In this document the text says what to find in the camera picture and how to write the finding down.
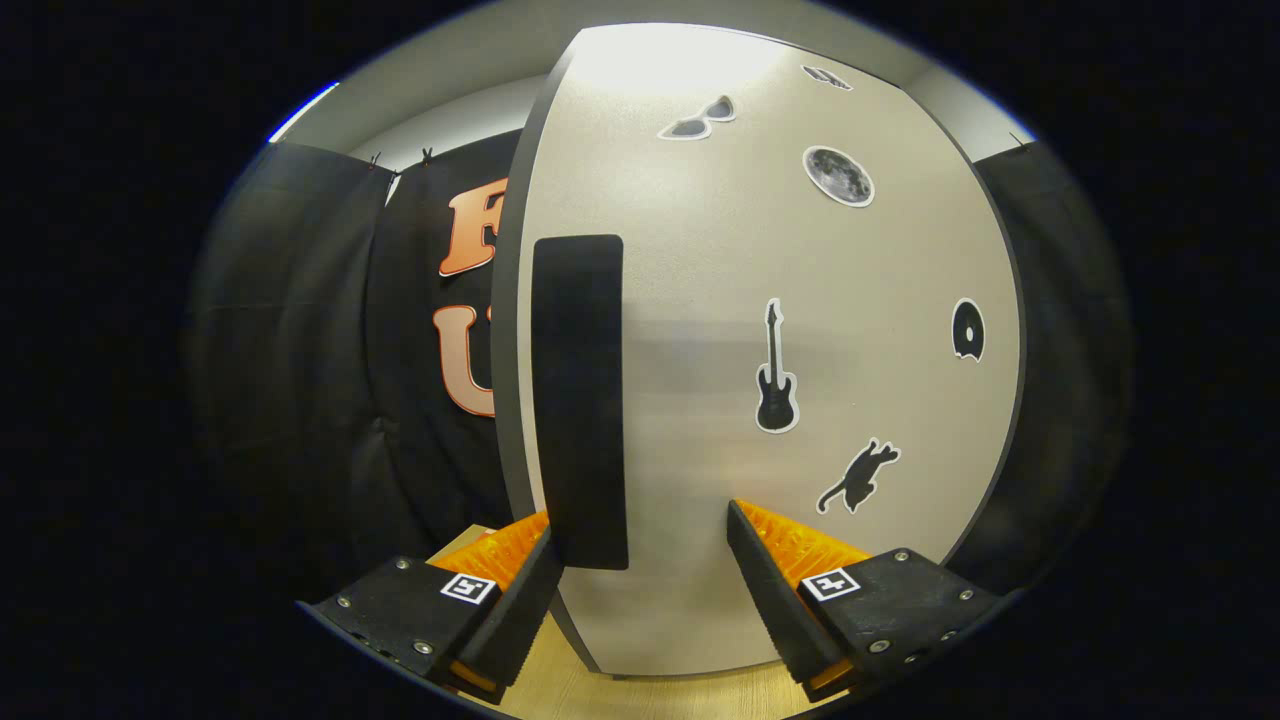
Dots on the white shoe cabinet door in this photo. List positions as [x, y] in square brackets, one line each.
[700, 300]

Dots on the dark grey shoe cabinet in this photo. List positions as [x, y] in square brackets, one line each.
[505, 330]

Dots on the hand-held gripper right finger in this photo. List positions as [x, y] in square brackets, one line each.
[775, 600]

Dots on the ceiling light strip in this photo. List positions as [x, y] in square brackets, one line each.
[300, 112]

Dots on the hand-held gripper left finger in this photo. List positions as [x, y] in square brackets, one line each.
[525, 620]

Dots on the black backdrop cloth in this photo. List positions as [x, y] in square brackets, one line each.
[300, 350]

